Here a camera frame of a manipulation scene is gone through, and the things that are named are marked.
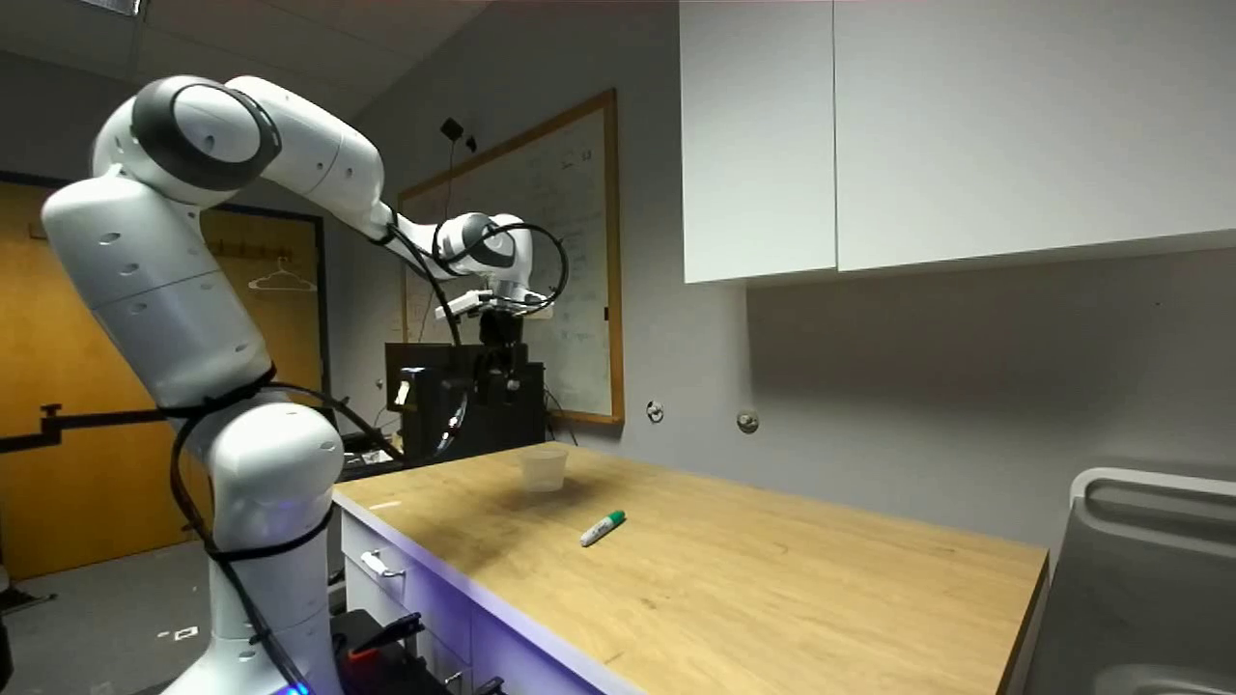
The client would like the white wall cabinet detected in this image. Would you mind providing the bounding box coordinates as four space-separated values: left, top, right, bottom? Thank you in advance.
680 0 1236 282

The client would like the clear plastic cup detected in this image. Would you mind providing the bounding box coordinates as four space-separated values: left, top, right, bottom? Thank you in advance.
522 443 570 495

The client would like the green capped white marker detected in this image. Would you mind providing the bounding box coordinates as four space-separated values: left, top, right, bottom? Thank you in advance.
580 511 631 549

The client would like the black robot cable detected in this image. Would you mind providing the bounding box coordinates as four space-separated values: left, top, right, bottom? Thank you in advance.
167 371 405 695

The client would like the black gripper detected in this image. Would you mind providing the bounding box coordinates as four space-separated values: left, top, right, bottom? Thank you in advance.
385 312 548 465

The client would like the orange wooden door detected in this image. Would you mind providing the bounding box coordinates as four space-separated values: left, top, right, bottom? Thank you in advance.
0 181 326 580

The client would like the wood framed whiteboard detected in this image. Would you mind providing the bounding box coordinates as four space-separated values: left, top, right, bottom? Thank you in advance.
401 88 626 428

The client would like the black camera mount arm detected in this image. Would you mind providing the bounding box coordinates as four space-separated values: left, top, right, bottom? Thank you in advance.
0 405 167 453

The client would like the grey plastic bin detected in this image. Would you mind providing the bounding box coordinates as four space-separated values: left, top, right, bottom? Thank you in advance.
1020 469 1236 695

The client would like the white drawer unit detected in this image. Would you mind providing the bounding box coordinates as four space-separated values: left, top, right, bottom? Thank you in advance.
342 502 638 695

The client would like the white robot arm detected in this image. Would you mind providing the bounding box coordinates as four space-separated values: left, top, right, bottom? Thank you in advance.
44 74 544 695

